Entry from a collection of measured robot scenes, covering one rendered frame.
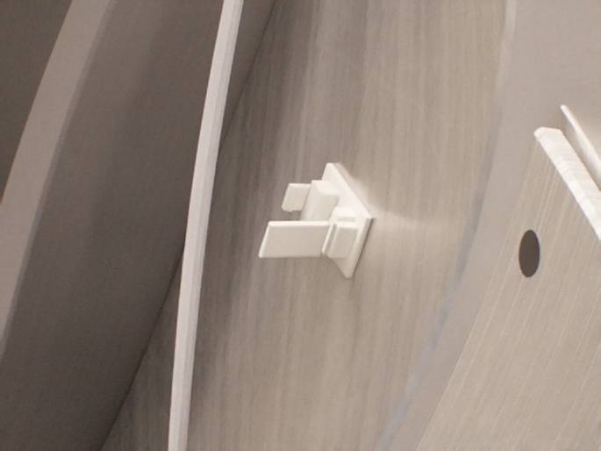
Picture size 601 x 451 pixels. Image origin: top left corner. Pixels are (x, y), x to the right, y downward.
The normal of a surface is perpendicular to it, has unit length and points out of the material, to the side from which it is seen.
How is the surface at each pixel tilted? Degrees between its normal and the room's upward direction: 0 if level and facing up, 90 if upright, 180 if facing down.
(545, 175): 90
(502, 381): 90
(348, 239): 115
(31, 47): 64
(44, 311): 125
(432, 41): 90
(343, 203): 90
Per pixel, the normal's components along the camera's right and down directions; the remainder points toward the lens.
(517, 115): -0.88, -0.03
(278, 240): 0.44, 0.55
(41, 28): 0.47, -0.27
